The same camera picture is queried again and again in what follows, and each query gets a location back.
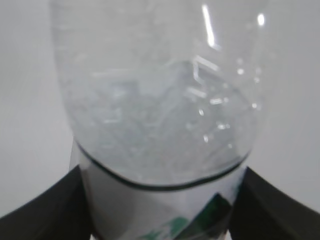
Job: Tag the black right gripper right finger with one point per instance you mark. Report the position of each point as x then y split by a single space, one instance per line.
263 212

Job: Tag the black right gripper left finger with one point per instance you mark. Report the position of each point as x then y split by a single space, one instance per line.
59 213

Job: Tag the clear water bottle red label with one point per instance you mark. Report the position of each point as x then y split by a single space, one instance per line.
164 101

